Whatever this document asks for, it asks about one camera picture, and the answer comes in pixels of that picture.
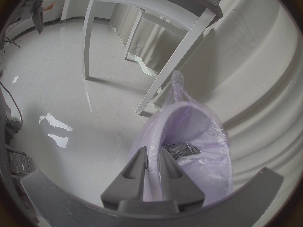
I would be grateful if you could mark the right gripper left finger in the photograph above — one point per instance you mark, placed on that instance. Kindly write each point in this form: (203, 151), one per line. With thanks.
(131, 181)

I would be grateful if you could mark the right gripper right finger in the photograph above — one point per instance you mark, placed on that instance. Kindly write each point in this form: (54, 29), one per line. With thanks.
(174, 183)

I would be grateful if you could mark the purple plastic bag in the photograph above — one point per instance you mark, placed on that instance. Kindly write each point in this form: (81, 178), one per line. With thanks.
(213, 171)

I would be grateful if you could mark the white trash bin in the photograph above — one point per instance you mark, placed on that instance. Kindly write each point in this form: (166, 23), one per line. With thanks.
(155, 130)

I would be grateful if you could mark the crumpled black plastic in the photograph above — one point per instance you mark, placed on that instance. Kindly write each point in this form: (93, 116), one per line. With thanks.
(180, 149)

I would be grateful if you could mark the white chair with grey seat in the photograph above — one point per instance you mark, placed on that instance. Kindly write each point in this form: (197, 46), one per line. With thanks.
(86, 44)

